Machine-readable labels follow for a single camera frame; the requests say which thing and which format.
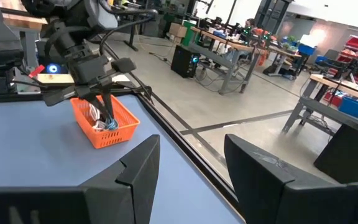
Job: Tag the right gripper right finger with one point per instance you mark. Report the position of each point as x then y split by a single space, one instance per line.
259 193

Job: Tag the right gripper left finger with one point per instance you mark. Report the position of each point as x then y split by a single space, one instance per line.
129 193

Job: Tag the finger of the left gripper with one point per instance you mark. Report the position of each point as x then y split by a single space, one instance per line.
96 104
108 105

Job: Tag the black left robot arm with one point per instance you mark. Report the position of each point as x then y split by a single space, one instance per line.
73 43

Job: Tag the orange plastic basket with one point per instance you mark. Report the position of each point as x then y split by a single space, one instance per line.
117 137

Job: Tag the black computer with blue light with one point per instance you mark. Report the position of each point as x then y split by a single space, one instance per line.
53 68

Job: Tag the red tag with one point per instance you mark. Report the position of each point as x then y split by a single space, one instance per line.
36 71

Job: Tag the blue-grey table mat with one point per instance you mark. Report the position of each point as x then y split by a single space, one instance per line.
42 149

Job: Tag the wooden workbench grey legs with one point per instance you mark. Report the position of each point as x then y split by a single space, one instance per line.
225 56
319 102
23 18

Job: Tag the black PC tower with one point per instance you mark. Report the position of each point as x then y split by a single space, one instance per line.
183 62

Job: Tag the black equipment case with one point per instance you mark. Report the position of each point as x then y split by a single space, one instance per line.
350 155

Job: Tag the cardboard box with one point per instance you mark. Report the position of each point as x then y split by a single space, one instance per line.
178 30

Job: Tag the green box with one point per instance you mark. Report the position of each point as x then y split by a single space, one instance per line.
190 34

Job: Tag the red plastic bin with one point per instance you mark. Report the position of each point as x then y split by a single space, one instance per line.
332 99

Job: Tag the blue plastic bin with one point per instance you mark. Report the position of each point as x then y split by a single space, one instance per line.
307 49
353 107

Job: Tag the person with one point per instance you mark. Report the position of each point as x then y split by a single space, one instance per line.
250 23

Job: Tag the red bins shelf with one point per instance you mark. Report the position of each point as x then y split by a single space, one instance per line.
357 46

